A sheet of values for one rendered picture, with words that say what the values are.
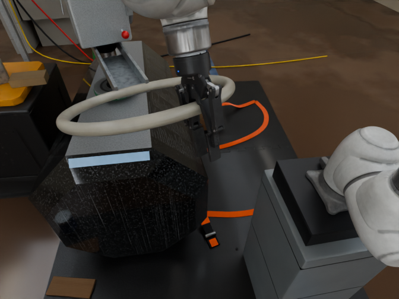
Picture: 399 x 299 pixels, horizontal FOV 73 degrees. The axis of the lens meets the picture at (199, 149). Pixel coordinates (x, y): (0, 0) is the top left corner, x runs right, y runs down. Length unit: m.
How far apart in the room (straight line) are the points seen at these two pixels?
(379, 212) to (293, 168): 0.40
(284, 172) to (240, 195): 1.03
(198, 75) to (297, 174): 0.64
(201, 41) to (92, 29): 0.79
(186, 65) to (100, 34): 0.78
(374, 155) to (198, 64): 0.56
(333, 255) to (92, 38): 1.21
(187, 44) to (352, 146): 0.58
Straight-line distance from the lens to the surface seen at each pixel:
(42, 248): 2.09
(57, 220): 1.47
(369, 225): 0.81
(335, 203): 1.03
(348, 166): 0.90
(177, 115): 0.56
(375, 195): 0.78
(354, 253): 1.08
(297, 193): 1.02
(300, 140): 2.62
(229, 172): 2.18
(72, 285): 1.87
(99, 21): 1.27
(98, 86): 1.51
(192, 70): 0.55
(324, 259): 1.03
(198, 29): 0.54
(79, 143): 1.27
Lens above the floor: 1.66
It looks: 44 degrees down
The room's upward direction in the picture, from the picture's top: straight up
